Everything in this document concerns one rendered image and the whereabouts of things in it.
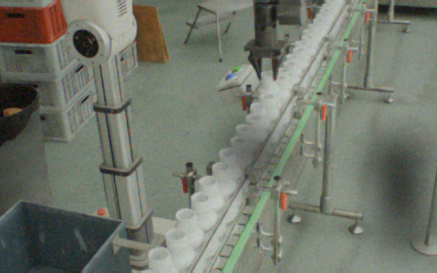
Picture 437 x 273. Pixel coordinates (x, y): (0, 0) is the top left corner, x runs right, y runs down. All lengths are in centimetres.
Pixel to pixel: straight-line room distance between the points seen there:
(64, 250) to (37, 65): 222
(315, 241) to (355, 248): 19
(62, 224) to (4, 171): 144
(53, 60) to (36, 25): 22
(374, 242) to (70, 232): 170
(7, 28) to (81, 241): 233
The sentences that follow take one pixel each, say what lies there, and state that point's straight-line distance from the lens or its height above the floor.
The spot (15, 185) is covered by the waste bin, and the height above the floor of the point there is 26.
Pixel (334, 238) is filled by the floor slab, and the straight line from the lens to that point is 290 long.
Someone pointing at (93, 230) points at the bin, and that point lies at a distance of 153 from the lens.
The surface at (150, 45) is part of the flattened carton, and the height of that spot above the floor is 16.
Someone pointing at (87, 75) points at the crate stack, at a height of 30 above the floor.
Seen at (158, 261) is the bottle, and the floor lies 116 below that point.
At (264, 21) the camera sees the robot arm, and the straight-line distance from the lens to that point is 147.
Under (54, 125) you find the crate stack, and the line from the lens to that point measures 386.
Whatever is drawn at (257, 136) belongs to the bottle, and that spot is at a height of 113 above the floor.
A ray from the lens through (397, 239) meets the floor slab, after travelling 294.
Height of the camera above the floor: 181
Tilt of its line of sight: 29 degrees down
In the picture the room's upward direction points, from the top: 3 degrees counter-clockwise
